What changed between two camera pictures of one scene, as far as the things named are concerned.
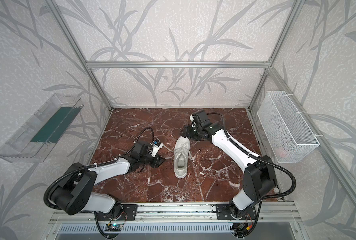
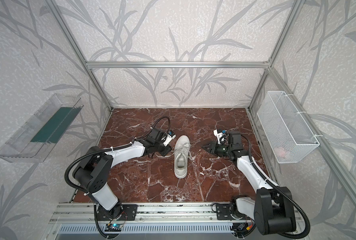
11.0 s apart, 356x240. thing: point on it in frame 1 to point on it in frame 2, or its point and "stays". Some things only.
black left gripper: [151, 159] to [161, 146]
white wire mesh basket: [289, 135] stays
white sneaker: [181, 153] stays
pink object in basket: [281, 151] stays
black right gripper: [190, 131] to [217, 149]
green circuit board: [113, 227] stays
